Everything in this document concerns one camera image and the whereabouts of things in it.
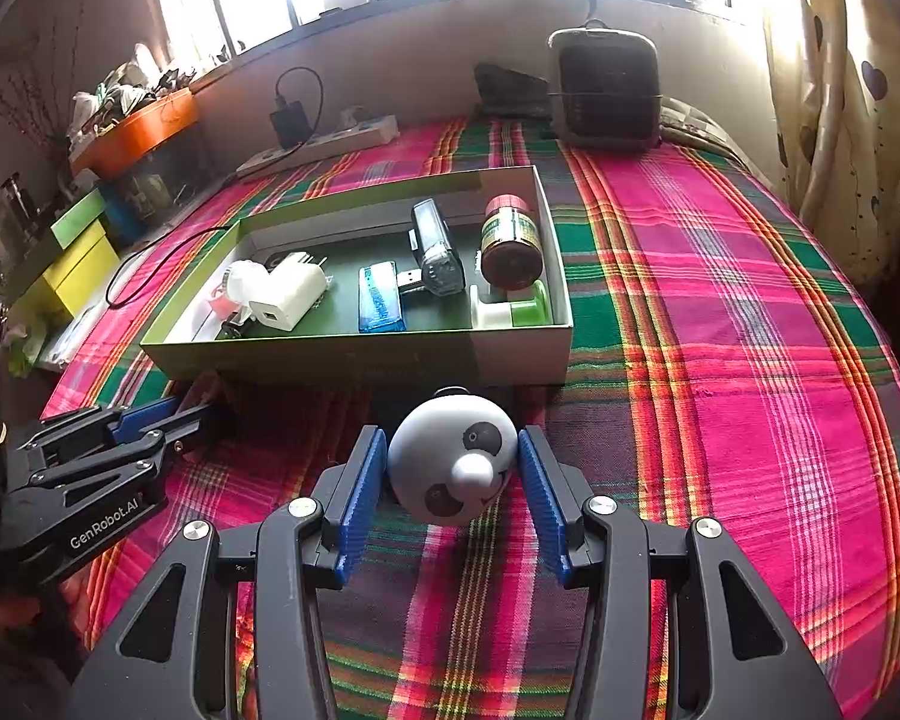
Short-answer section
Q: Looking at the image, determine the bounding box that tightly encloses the white panda toy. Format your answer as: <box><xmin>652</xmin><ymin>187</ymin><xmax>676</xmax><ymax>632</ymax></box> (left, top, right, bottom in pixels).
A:
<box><xmin>386</xmin><ymin>387</ymin><xmax>518</xmax><ymax>527</ymax></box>

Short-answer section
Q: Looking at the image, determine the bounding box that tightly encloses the white round cap container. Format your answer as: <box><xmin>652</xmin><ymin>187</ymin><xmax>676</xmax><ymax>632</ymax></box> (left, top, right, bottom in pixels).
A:
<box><xmin>221</xmin><ymin>260</ymin><xmax>269</xmax><ymax>325</ymax></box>

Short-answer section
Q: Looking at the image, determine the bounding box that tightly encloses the blue translucent small box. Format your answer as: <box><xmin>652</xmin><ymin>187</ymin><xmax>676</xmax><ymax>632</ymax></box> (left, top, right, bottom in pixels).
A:
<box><xmin>357</xmin><ymin>260</ymin><xmax>406</xmax><ymax>333</ymax></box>

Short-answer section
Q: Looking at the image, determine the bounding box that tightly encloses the white power adapter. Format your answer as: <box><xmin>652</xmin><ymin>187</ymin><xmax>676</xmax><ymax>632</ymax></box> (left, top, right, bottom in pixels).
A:
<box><xmin>248</xmin><ymin>252</ymin><xmax>329</xmax><ymax>332</ymax></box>

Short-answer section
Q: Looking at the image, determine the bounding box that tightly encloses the red cap brown bottle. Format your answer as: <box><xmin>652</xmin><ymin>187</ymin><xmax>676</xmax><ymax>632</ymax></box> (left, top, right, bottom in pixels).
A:
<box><xmin>479</xmin><ymin>193</ymin><xmax>544</xmax><ymax>291</ymax></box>

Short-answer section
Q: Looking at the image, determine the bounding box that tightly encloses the black cylindrical device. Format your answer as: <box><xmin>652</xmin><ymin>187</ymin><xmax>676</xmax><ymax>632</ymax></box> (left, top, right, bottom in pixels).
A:
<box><xmin>408</xmin><ymin>199</ymin><xmax>466</xmax><ymax>298</ymax></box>

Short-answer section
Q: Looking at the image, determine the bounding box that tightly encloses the white flat package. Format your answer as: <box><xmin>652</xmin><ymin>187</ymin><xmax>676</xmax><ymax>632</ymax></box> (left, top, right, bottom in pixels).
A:
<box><xmin>35</xmin><ymin>293</ymin><xmax>109</xmax><ymax>374</ymax></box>

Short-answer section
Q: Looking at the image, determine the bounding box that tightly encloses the yellow green box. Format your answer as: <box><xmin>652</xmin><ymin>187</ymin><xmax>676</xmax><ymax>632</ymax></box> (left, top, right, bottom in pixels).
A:
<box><xmin>6</xmin><ymin>188</ymin><xmax>119</xmax><ymax>323</ymax></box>

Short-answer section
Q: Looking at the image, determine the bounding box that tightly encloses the green white tape dispenser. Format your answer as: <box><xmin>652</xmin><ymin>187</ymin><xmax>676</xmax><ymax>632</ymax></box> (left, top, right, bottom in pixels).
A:
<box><xmin>468</xmin><ymin>280</ymin><xmax>551</xmax><ymax>330</ymax></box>

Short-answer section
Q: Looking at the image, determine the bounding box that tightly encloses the plaid pink green cloth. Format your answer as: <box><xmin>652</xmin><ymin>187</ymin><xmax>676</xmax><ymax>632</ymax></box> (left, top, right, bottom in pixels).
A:
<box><xmin>41</xmin><ymin>115</ymin><xmax>900</xmax><ymax>720</ymax></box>

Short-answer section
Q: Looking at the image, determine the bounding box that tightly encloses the green cardboard box tray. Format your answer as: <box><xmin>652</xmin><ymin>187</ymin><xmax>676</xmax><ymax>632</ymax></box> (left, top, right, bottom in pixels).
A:
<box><xmin>142</xmin><ymin>167</ymin><xmax>574</xmax><ymax>387</ymax></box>

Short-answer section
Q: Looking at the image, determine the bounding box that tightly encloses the orange shelf tray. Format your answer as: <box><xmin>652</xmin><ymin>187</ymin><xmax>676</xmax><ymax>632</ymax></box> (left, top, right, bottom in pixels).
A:
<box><xmin>69</xmin><ymin>89</ymin><xmax>198</xmax><ymax>181</ymax></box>

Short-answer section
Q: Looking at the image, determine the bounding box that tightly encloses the black charger plug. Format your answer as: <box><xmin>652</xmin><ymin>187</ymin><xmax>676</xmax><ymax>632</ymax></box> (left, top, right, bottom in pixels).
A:
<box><xmin>269</xmin><ymin>101</ymin><xmax>312</xmax><ymax>151</ymax></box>

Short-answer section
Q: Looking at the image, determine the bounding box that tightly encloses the white power strip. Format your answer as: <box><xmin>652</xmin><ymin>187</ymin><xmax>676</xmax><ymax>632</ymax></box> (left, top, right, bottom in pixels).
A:
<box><xmin>235</xmin><ymin>115</ymin><xmax>400</xmax><ymax>179</ymax></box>

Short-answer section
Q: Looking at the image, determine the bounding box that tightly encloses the white plug on strip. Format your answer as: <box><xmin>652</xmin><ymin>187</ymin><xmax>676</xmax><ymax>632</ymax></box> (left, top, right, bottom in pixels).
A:
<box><xmin>340</xmin><ymin>106</ymin><xmax>374</xmax><ymax>130</ymax></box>

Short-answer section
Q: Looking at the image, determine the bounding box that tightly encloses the dark folded cloth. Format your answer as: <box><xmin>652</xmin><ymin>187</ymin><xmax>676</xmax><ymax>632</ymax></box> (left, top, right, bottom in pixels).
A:
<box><xmin>473</xmin><ymin>62</ymin><xmax>551</xmax><ymax>121</ymax></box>

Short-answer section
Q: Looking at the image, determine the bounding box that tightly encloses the grey portable heater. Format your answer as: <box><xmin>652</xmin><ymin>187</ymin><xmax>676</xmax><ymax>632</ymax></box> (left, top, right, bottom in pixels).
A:
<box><xmin>548</xmin><ymin>21</ymin><xmax>662</xmax><ymax>151</ymax></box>

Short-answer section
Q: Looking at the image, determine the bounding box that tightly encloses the cream patterned curtain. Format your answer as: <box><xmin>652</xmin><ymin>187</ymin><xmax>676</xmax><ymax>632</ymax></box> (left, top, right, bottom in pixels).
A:
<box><xmin>764</xmin><ymin>0</ymin><xmax>900</xmax><ymax>289</ymax></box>

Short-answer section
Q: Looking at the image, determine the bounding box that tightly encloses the black charging cable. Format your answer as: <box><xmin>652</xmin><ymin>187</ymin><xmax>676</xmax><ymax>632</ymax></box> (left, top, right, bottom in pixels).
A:
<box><xmin>101</xmin><ymin>65</ymin><xmax>326</xmax><ymax>313</ymax></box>

